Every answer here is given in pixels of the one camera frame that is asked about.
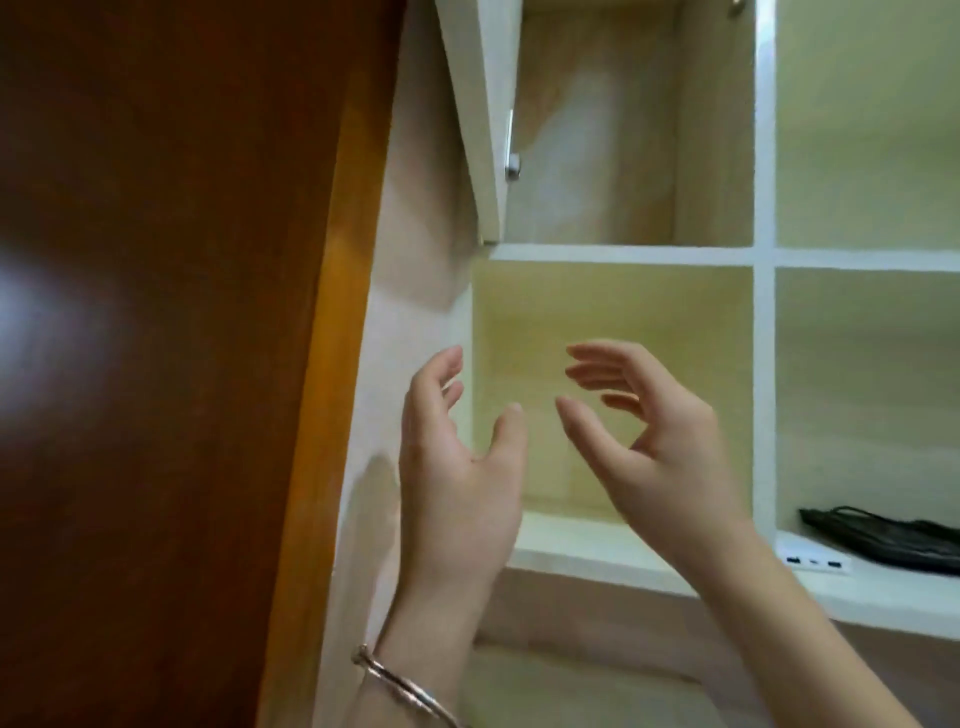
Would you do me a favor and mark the black cable bundle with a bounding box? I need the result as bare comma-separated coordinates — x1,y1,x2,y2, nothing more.
798,505,960,578

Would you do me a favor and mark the person's right hand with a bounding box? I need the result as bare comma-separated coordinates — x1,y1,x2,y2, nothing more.
555,339,753,595

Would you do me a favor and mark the white open shelf cabinet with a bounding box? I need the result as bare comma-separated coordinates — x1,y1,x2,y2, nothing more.
313,0,960,728

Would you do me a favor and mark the silver bangle bracelet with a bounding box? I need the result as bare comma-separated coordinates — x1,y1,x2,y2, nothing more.
351,643,464,728

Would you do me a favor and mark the brown wooden door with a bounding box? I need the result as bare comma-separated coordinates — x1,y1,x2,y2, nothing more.
0,0,411,728

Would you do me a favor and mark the person's left hand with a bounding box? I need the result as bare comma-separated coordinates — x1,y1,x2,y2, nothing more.
399,345,530,595

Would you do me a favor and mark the silver metal door handle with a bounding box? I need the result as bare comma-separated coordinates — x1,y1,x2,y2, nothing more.
503,108,523,182

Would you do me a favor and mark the person's right forearm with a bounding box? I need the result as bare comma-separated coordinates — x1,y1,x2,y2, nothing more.
693,517,925,728

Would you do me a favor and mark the white cabinet door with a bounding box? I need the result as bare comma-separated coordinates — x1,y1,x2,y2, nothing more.
434,0,525,247

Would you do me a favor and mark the person's left forearm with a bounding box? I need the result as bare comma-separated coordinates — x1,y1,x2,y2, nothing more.
348,577,502,728

